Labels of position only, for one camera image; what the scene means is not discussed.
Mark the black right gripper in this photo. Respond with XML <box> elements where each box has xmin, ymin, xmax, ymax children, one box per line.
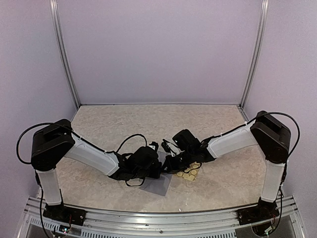
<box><xmin>160</xmin><ymin>149</ymin><xmax>194</xmax><ymax>174</ymax></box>

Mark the grey envelope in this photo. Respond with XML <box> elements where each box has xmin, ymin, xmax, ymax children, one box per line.
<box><xmin>138</xmin><ymin>151</ymin><xmax>173</xmax><ymax>197</ymax></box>

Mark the brown sticker sheet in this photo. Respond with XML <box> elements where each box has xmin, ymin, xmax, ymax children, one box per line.
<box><xmin>174</xmin><ymin>162</ymin><xmax>202</xmax><ymax>181</ymax></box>

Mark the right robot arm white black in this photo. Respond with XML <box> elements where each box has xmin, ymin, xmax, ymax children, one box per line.
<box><xmin>161</xmin><ymin>111</ymin><xmax>291</xmax><ymax>220</ymax></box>

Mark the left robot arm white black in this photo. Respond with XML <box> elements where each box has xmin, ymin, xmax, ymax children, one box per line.
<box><xmin>31</xmin><ymin>119</ymin><xmax>162</xmax><ymax>221</ymax></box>

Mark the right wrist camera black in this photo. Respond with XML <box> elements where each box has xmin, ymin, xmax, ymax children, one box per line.
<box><xmin>161</xmin><ymin>139</ymin><xmax>181</xmax><ymax>157</ymax></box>

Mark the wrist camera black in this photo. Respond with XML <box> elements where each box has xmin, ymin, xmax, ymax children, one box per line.
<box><xmin>148</xmin><ymin>141</ymin><xmax>159</xmax><ymax>152</ymax></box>
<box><xmin>161</xmin><ymin>139</ymin><xmax>181</xmax><ymax>157</ymax></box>

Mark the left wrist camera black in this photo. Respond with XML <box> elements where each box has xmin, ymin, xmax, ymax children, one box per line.
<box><xmin>148</xmin><ymin>141</ymin><xmax>159</xmax><ymax>152</ymax></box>

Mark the black left camera cable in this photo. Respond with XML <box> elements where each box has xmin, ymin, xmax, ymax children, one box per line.
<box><xmin>116</xmin><ymin>133</ymin><xmax>149</xmax><ymax>187</ymax></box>

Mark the black camera cable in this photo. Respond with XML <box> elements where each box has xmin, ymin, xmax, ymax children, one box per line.
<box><xmin>116</xmin><ymin>133</ymin><xmax>149</xmax><ymax>187</ymax></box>
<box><xmin>266</xmin><ymin>112</ymin><xmax>301</xmax><ymax>159</ymax></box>

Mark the front aluminium rail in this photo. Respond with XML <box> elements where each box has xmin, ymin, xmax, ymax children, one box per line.
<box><xmin>16</xmin><ymin>197</ymin><xmax>307</xmax><ymax>238</ymax></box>

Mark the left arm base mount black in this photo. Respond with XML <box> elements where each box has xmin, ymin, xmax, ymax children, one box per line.
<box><xmin>42</xmin><ymin>198</ymin><xmax>87</xmax><ymax>226</ymax></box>

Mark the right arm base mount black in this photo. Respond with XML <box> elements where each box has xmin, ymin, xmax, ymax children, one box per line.
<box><xmin>237</xmin><ymin>198</ymin><xmax>280</xmax><ymax>225</ymax></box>

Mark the black right camera cable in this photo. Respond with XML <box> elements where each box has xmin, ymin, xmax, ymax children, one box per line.
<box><xmin>266</xmin><ymin>112</ymin><xmax>301</xmax><ymax>159</ymax></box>

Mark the left aluminium frame post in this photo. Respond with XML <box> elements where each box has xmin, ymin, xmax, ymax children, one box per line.
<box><xmin>49</xmin><ymin>0</ymin><xmax>81</xmax><ymax>110</ymax></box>

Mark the aluminium frame post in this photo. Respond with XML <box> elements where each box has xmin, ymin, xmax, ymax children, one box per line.
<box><xmin>49</xmin><ymin>0</ymin><xmax>81</xmax><ymax>110</ymax></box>
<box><xmin>239</xmin><ymin>0</ymin><xmax>269</xmax><ymax>111</ymax></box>

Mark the right aluminium frame post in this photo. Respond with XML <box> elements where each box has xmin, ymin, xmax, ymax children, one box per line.
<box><xmin>239</xmin><ymin>0</ymin><xmax>269</xmax><ymax>111</ymax></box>

